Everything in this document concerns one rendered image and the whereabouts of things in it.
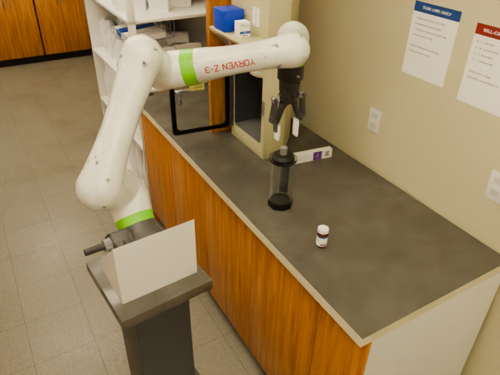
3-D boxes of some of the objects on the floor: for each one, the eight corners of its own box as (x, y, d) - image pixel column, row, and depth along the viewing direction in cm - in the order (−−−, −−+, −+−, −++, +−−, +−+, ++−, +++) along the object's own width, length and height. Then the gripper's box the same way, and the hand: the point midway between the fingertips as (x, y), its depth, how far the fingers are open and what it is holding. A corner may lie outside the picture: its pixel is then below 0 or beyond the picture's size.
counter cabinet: (234, 195, 365) (234, 85, 315) (444, 410, 218) (506, 268, 168) (153, 220, 336) (140, 104, 286) (332, 487, 189) (367, 344, 139)
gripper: (307, 71, 170) (302, 128, 183) (260, 80, 162) (257, 139, 175) (319, 78, 165) (313, 135, 178) (270, 87, 156) (268, 147, 169)
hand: (286, 131), depth 175 cm, fingers open, 7 cm apart
